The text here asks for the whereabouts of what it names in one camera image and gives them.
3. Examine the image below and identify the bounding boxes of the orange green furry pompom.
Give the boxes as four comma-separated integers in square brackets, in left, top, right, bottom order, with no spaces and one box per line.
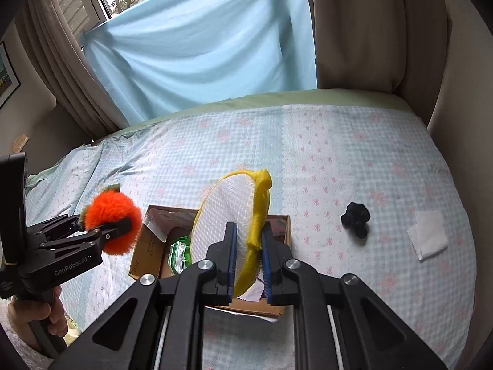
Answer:
[79,184,142,256]

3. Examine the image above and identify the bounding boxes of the white paper towel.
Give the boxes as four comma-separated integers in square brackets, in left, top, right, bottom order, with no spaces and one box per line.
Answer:
[407,211,448,262]

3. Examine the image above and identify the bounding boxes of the yellow rimmed white mesh pad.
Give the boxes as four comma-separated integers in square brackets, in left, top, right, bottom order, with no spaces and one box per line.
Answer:
[189,168,273,299]

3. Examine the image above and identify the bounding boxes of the left hand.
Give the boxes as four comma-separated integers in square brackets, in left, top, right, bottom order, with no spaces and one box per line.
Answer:
[7,286,68,352]

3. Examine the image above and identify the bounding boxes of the cardboard box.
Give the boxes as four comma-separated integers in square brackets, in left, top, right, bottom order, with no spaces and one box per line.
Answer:
[129,205,284,321]

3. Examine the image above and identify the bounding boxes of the green wet wipes pack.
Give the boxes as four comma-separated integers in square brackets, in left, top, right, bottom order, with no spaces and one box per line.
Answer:
[167,236,192,275]

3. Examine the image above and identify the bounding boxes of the black fuzzy scrunchie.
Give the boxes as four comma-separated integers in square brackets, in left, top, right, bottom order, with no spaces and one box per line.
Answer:
[341,201,371,240]

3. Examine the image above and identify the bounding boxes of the light blue curtain cloth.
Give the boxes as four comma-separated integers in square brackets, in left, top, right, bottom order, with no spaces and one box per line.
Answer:
[81,0,317,125]

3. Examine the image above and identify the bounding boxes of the beige curtain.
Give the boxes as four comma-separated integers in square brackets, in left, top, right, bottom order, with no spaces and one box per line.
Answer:
[308,0,449,124]

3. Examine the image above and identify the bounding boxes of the framed wall picture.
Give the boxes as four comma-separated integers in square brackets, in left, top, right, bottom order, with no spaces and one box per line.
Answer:
[0,41,21,108]

